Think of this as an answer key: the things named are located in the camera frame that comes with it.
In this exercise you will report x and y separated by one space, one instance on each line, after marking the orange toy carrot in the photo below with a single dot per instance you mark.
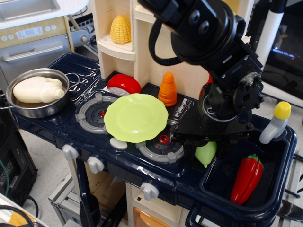
168 90

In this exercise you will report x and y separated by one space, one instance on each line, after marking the left grey stove knob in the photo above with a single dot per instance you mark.
70 152

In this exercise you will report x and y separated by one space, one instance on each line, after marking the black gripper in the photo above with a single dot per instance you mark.
193 129

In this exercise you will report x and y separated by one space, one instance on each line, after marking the light green toy plate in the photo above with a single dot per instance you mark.
136 118

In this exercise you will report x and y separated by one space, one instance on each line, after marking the middle grey stove knob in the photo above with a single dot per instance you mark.
95 165

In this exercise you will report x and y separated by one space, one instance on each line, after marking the navy toy kitchen counter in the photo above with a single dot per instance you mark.
201 191

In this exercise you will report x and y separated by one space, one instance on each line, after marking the grey yellow toy faucet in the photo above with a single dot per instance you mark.
277 125

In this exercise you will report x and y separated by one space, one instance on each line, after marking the grey oval stove button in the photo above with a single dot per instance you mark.
117 144

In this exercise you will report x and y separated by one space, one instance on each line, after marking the grey stove knob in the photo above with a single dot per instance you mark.
95 165
149 191
70 152

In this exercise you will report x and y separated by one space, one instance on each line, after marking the red toy chili pepper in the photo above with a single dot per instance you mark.
247 178

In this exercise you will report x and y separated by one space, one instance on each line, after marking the grey toy dishwasher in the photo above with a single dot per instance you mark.
32 46

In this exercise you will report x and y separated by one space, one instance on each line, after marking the red toy ketchup bottle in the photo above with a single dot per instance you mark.
209 79

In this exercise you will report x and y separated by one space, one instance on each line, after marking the white stand leg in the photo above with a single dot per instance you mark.
276 31

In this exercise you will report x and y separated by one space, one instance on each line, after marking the cream toy chicken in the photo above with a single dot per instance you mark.
38 89

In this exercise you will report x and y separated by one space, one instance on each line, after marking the black computer case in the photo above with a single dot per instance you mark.
17 170

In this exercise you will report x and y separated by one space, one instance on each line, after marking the yellow toy corn cob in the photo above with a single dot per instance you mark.
120 31

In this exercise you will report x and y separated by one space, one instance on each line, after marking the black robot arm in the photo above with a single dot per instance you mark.
208 34

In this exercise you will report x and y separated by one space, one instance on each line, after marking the right grey stove knob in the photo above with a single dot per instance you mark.
149 191

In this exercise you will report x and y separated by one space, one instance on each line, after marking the grey stove burner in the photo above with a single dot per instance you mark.
162 149
91 115

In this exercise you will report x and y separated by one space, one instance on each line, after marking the left grey stove burner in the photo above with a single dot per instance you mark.
91 115

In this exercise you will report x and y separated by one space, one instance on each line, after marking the steel toy pot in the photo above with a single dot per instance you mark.
38 110

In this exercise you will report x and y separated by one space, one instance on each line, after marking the green toy pear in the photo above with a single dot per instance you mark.
206 153

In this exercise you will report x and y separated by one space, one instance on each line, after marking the right grey stove burner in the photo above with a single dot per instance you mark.
162 149

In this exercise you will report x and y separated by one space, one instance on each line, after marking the cream toy kitchen shelf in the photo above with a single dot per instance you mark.
134 58

